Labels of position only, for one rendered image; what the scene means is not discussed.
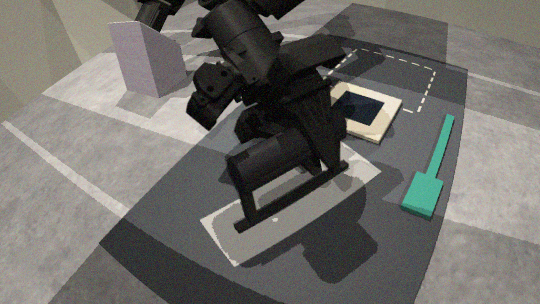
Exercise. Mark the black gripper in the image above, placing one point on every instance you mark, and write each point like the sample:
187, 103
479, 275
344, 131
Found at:
290, 90

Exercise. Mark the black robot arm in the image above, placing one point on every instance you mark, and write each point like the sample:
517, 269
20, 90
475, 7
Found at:
218, 85

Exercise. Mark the green trowel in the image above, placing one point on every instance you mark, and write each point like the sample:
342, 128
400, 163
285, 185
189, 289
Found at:
423, 193

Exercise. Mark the beige square tile with dark centre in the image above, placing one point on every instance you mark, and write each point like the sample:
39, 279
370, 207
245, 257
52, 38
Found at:
367, 112

